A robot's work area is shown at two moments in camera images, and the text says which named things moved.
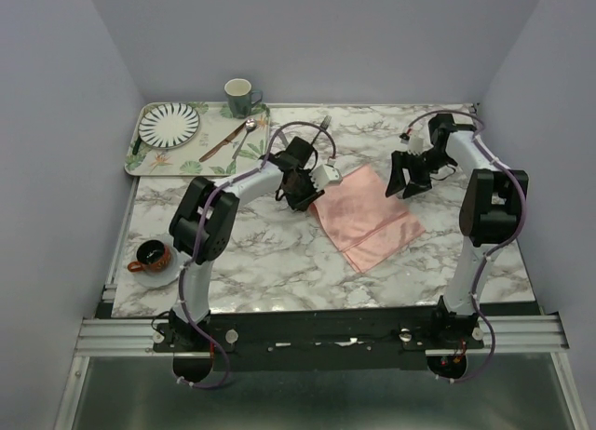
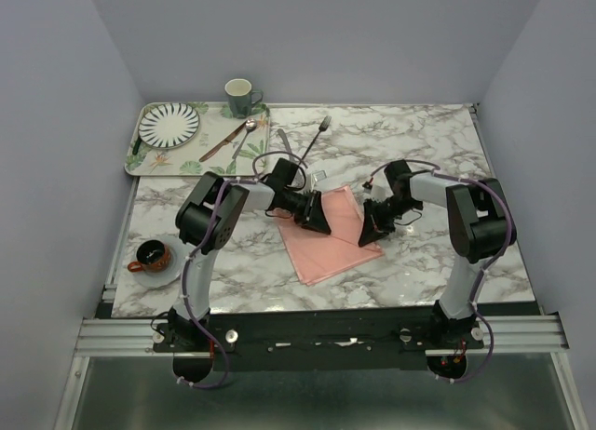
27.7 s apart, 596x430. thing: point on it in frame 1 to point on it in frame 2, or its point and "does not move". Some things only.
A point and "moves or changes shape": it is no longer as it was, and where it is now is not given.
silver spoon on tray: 250,126 does not move
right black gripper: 399,160 to 370,233
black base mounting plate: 357,340 does not move
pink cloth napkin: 365,220 moves or changes shape
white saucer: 169,275 does not move
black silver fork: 325,123 does not move
